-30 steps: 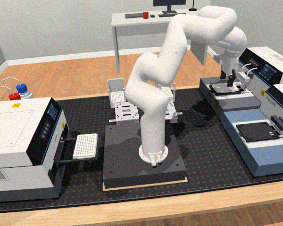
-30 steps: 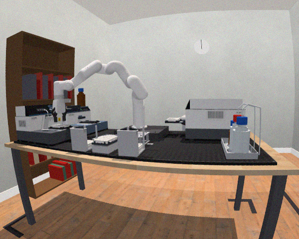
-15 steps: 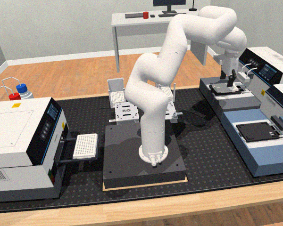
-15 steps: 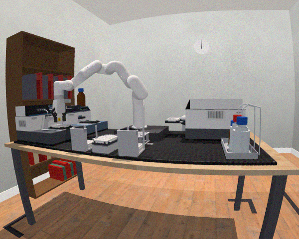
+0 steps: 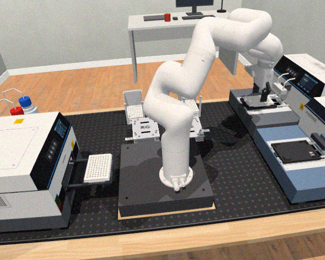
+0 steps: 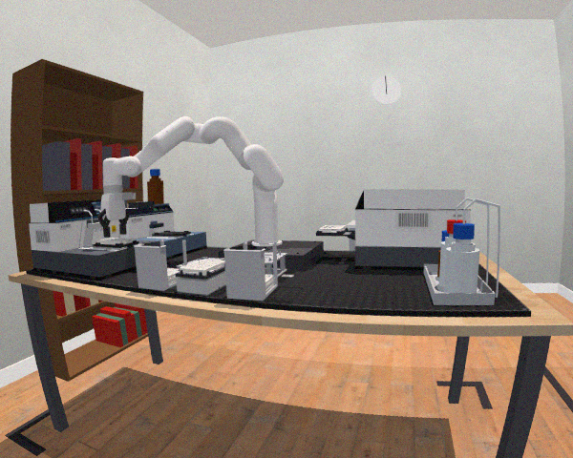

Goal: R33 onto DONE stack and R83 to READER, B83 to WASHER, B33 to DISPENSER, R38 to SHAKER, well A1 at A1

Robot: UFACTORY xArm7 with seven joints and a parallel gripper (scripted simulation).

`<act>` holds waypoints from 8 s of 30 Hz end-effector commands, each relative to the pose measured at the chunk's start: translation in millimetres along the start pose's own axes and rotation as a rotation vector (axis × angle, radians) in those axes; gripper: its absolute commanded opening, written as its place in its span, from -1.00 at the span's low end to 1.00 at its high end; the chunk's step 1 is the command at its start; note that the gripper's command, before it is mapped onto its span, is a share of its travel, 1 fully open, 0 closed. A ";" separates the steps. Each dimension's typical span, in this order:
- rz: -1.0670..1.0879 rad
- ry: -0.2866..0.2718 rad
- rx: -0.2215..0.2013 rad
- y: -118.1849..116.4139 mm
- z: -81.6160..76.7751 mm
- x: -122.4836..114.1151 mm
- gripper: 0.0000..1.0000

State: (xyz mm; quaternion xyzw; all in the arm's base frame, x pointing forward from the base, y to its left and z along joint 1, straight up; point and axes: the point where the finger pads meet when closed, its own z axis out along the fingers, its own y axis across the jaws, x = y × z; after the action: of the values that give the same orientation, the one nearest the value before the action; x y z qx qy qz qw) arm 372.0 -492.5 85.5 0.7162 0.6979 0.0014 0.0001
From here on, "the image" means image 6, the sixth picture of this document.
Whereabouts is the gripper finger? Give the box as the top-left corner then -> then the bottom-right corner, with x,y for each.
97,209 -> 111,238
119,211 -> 130,235

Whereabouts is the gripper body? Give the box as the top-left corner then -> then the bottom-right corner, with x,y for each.
101,193 -> 126,220

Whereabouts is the brown glass bottle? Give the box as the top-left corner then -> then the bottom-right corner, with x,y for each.
147,180 -> 164,204

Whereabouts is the red bottle cap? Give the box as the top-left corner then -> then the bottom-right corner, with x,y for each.
447,219 -> 463,232

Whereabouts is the white plastic bottle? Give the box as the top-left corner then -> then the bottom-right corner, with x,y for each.
444,247 -> 479,293

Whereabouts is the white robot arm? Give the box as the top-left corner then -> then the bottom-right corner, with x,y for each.
103,116 -> 284,246

